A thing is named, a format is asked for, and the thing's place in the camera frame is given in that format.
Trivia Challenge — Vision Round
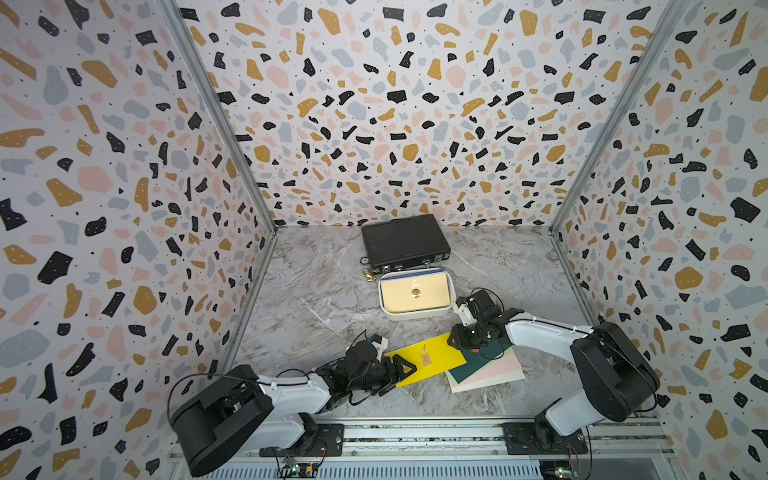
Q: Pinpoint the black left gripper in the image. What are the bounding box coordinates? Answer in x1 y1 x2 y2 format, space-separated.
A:
348 356 417 398

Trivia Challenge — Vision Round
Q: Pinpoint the dark green envelope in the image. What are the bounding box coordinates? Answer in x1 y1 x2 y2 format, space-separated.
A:
447 341 507 383

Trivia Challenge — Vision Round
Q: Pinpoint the bright yellow envelope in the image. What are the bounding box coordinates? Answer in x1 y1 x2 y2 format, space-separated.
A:
386 333 466 388

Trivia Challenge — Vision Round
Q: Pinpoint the white storage tray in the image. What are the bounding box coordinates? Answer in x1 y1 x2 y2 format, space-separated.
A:
378 268 456 321

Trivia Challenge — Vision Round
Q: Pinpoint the pale yellow envelope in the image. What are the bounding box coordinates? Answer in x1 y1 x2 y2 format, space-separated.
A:
380 270 451 314

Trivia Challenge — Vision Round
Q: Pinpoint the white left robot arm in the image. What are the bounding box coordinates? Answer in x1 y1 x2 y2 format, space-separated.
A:
168 335 419 477

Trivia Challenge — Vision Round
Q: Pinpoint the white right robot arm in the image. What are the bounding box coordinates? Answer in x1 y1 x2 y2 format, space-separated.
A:
448 294 660 452

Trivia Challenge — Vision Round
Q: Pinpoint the pink envelope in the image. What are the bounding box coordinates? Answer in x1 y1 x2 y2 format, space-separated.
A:
469 349 524 380

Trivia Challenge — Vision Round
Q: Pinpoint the black metal briefcase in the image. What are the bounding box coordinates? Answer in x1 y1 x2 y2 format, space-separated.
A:
361 214 451 275

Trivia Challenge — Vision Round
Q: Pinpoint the small electronics board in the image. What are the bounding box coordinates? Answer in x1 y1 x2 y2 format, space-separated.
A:
277 456 323 480

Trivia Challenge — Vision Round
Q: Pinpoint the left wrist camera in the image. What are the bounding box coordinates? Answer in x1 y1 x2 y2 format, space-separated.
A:
366 334 389 358

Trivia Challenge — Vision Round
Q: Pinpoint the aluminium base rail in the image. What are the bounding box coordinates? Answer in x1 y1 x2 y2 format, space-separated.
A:
239 415 676 480

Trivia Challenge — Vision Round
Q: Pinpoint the aluminium corner post right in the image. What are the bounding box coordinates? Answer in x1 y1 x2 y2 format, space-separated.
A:
549 0 688 240

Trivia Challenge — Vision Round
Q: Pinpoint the aluminium corner post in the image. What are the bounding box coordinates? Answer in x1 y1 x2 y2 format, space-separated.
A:
157 0 277 237
549 0 688 240

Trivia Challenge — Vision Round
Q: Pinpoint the aluminium corner post left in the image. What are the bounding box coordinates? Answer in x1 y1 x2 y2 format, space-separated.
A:
157 0 277 237

